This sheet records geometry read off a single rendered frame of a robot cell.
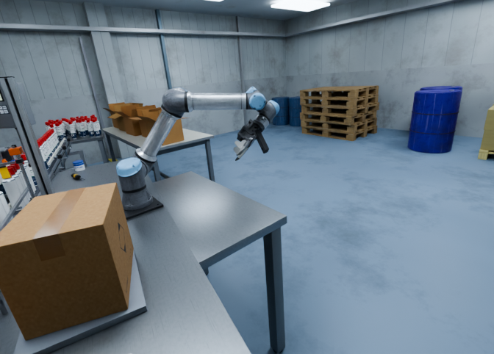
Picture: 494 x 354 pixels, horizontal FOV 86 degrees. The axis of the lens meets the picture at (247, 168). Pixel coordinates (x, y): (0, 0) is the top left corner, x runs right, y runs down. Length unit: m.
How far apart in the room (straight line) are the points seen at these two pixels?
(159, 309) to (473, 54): 6.31
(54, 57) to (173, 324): 5.49
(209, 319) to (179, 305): 0.11
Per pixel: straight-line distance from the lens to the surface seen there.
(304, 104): 6.39
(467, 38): 6.56
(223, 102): 1.24
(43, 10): 6.07
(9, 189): 1.72
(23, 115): 1.56
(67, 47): 6.01
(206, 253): 1.03
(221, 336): 0.78
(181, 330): 0.81
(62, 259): 0.80
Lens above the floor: 1.43
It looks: 19 degrees down
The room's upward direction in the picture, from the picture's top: 5 degrees counter-clockwise
